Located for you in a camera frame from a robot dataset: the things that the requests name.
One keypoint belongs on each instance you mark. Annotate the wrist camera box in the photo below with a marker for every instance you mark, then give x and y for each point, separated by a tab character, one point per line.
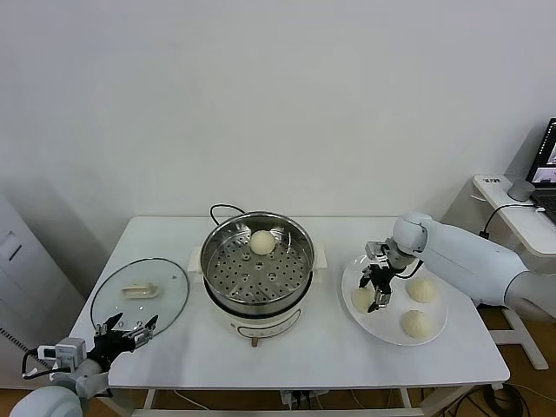
377	251
65	352

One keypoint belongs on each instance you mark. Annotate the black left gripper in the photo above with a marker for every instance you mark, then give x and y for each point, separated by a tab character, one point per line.
113	345

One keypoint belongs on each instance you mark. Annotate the black open laptop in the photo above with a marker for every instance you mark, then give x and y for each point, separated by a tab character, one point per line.
545	152

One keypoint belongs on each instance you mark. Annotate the white table frame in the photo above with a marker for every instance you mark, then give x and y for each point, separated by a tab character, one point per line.
147	401

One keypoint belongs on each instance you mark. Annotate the white round plate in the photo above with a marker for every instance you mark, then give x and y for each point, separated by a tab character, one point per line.
386	323

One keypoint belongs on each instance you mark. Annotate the white side desk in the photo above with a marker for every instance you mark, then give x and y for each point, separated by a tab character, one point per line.
521	221

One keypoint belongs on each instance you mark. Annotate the white steamed baozi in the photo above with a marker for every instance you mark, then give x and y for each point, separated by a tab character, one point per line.
360	301
421	290
416	323
262	242

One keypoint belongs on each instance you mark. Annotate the round glass pot lid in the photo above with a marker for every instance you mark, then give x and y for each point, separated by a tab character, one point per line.
174	295

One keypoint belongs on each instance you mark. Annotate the cream electric cooker base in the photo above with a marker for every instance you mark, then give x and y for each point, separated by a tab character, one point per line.
265	323

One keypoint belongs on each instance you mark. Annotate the stainless steel steamer basket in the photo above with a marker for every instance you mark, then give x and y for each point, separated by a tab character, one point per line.
217	247

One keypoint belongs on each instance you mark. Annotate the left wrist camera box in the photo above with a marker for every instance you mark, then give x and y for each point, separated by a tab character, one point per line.
65	352

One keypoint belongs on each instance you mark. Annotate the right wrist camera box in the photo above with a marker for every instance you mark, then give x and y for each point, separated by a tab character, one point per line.
377	251

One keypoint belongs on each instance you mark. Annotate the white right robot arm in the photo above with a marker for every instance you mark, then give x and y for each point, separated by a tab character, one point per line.
469	260

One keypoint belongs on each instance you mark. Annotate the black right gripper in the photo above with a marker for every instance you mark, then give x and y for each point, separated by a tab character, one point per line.
382	278

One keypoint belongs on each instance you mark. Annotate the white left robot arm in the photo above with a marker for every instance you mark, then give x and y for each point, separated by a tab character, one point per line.
48	399

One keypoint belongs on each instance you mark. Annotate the grey round speaker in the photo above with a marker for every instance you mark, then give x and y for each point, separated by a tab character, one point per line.
520	192

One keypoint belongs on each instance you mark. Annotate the white cabinet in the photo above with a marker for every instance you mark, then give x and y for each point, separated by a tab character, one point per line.
26	282

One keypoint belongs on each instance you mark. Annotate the white power strip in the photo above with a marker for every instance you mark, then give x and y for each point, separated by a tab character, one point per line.
299	397

